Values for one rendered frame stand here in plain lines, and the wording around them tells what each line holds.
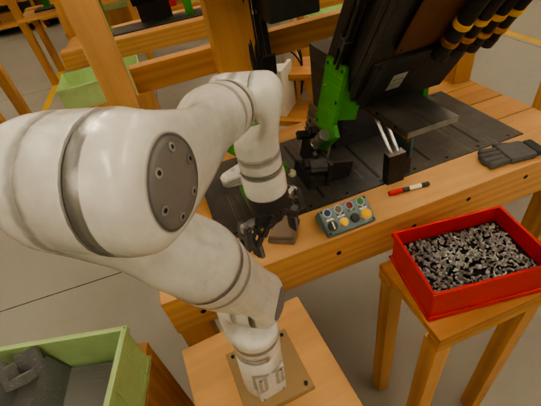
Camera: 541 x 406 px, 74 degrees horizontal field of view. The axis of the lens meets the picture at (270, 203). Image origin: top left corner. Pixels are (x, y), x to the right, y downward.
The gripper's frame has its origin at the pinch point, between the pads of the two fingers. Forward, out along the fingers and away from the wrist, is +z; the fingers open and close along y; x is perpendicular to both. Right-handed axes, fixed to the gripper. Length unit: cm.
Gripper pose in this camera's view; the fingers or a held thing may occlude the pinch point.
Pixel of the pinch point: (277, 239)
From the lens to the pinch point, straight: 72.1
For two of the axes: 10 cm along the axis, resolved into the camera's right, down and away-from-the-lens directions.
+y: 7.3, -5.6, 4.1
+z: 1.5, 7.1, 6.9
